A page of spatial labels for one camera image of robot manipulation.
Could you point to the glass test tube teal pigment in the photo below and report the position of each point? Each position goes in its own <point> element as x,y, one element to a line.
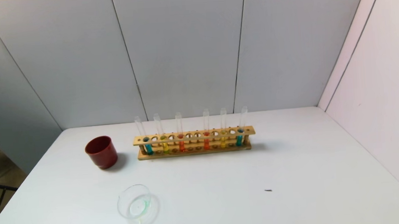
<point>239,140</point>

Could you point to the glass test tube orange pigment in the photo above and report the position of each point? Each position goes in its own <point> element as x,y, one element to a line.
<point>206,144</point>
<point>181,146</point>

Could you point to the glass test tube yellow pigment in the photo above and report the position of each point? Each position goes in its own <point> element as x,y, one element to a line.
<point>223,142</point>
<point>165,148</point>

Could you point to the glass test tube blue pigment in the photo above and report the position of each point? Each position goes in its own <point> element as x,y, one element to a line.
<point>149,149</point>

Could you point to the wooden test tube rack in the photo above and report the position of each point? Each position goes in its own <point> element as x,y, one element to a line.
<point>202,152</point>

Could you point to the clear glass dish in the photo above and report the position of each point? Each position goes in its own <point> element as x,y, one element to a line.
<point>136,206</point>

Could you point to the dark red plastic cup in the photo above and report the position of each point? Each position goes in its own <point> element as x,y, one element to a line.
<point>101,156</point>

